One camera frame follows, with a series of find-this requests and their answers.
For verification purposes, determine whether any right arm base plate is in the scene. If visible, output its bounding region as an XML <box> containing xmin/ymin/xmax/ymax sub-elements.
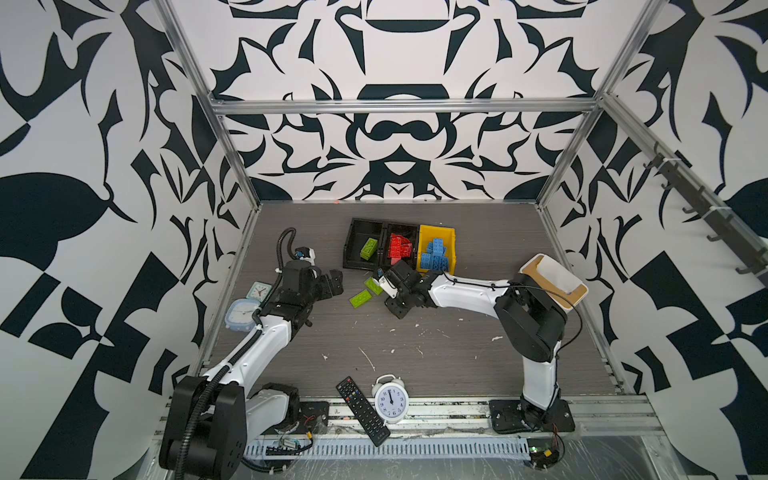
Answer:
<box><xmin>488</xmin><ymin>398</ymin><xmax>576</xmax><ymax>434</ymax></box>

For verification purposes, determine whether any small green alarm clock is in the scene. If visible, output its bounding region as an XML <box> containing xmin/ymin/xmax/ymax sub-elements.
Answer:
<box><xmin>246</xmin><ymin>281</ymin><xmax>272</xmax><ymax>303</ymax></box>

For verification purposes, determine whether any black bin left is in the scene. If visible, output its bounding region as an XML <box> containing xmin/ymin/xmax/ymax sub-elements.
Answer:
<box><xmin>342</xmin><ymin>218</ymin><xmax>385</xmax><ymax>271</ymax></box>

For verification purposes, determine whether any white twin-bell alarm clock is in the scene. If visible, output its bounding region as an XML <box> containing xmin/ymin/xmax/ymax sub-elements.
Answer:
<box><xmin>372</xmin><ymin>374</ymin><xmax>410</xmax><ymax>425</ymax></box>

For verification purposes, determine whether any red lego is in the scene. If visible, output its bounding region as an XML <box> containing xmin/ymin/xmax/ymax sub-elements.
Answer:
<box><xmin>388</xmin><ymin>234</ymin><xmax>413</xmax><ymax>259</ymax></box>

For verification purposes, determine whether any white tissue box wooden lid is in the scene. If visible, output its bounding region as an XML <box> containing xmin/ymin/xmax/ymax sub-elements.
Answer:
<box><xmin>519</xmin><ymin>253</ymin><xmax>589</xmax><ymax>312</ymax></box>

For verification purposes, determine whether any green lego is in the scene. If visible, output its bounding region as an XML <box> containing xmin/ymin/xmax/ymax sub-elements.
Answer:
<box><xmin>364</xmin><ymin>277</ymin><xmax>383</xmax><ymax>295</ymax></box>
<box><xmin>359</xmin><ymin>238</ymin><xmax>378</xmax><ymax>261</ymax></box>
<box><xmin>349</xmin><ymin>290</ymin><xmax>372</xmax><ymax>309</ymax></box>

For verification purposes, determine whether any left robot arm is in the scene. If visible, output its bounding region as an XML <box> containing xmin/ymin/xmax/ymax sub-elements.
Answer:
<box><xmin>158</xmin><ymin>227</ymin><xmax>343</xmax><ymax>479</ymax></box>

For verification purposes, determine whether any black bin middle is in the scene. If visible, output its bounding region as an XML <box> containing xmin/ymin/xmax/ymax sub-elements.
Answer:
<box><xmin>380</xmin><ymin>222</ymin><xmax>420</xmax><ymax>271</ymax></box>

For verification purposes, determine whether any green lego bottom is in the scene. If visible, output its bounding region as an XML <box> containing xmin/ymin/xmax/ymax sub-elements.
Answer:
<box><xmin>359</xmin><ymin>238</ymin><xmax>378</xmax><ymax>261</ymax></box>

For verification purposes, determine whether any blue square alarm clock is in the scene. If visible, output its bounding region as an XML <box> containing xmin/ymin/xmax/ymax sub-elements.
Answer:
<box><xmin>225</xmin><ymin>298</ymin><xmax>260</xmax><ymax>332</ymax></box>

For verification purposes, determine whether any black remote control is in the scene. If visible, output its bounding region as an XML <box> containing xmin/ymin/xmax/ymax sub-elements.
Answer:
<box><xmin>336</xmin><ymin>376</ymin><xmax>391</xmax><ymax>447</ymax></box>

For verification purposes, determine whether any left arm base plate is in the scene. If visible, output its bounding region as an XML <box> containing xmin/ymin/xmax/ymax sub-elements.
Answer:
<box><xmin>276</xmin><ymin>401</ymin><xmax>330</xmax><ymax>434</ymax></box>

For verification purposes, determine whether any yellow bin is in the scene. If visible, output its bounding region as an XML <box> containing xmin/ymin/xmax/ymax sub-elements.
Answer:
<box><xmin>416</xmin><ymin>225</ymin><xmax>457</xmax><ymax>274</ymax></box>

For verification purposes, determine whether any small circuit board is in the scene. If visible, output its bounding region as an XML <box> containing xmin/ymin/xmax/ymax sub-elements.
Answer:
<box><xmin>526</xmin><ymin>442</ymin><xmax>565</xmax><ymax>470</ymax></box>

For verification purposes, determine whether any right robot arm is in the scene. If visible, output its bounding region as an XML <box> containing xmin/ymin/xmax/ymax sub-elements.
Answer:
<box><xmin>377</xmin><ymin>261</ymin><xmax>567</xmax><ymax>431</ymax></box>

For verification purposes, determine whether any green lego top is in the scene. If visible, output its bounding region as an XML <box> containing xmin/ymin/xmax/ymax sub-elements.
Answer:
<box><xmin>364</xmin><ymin>277</ymin><xmax>383</xmax><ymax>295</ymax></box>

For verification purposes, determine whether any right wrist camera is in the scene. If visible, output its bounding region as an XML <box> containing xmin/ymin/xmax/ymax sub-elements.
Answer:
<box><xmin>375</xmin><ymin>269</ymin><xmax>398</xmax><ymax>298</ymax></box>

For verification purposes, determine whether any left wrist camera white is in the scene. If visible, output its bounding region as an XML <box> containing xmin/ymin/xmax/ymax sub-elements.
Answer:
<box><xmin>294</xmin><ymin>247</ymin><xmax>316</xmax><ymax>266</ymax></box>

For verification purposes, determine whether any white cable duct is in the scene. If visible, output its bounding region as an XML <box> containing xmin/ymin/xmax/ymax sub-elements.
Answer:
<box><xmin>244</xmin><ymin>437</ymin><xmax>530</xmax><ymax>461</ymax></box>

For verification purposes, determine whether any green lego upper left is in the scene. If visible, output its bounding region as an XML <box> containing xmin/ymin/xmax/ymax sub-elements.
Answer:
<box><xmin>349</xmin><ymin>290</ymin><xmax>372</xmax><ymax>309</ymax></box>

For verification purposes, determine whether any black bin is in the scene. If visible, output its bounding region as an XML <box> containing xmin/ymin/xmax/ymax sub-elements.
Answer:
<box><xmin>380</xmin><ymin>222</ymin><xmax>420</xmax><ymax>271</ymax></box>
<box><xmin>342</xmin><ymin>218</ymin><xmax>385</xmax><ymax>271</ymax></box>

